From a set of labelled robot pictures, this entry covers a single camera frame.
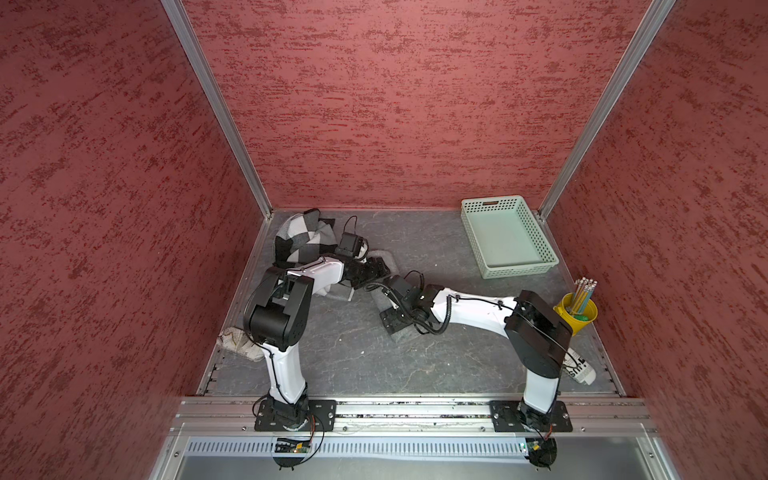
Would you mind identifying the white printed cup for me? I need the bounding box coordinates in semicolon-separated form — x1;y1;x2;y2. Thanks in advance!
563;348;597;385

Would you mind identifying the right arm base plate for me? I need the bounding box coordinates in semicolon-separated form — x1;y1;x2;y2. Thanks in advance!
489;400;573;435

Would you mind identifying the light green plastic basket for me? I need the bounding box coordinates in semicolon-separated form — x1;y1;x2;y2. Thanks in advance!
461;195;559;280

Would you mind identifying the aluminium front rail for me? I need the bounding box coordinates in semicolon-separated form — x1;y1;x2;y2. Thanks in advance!
170;395;659;438

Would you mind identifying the black white checkered scarf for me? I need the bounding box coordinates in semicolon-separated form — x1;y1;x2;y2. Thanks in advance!
274;209;338;268

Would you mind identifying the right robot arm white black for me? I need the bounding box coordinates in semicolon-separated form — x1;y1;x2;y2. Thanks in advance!
366;275;573;430

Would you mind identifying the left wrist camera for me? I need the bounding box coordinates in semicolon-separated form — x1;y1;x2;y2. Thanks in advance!
335;232;368;260

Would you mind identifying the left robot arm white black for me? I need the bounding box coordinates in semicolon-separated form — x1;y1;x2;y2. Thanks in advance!
242;255;391;430

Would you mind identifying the crumpled beige cloth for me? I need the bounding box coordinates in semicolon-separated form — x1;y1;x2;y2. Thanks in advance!
217;327;264;362

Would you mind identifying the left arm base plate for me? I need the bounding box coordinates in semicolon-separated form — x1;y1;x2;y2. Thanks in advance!
254;398;338;433

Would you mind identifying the grey knitted scarf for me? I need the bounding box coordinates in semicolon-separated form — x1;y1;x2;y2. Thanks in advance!
325;250;422;345

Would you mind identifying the yellow pencil cup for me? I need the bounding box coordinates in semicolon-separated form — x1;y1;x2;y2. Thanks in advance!
554;293;598;336

